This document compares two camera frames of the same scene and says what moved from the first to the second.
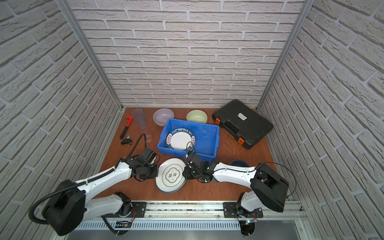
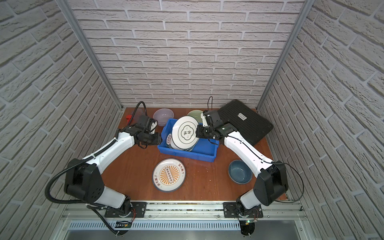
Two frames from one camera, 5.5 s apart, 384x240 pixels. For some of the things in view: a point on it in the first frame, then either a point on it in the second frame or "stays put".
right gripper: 188,176 → 200,132
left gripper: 151,171 → 153,139
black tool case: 247,126 stays put
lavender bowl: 160,116 stays put
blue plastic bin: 207,142 stays put
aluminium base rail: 170,215 stays put
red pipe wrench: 130,118 stays put
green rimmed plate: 170,178 → 183,133
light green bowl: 197,116 stays put
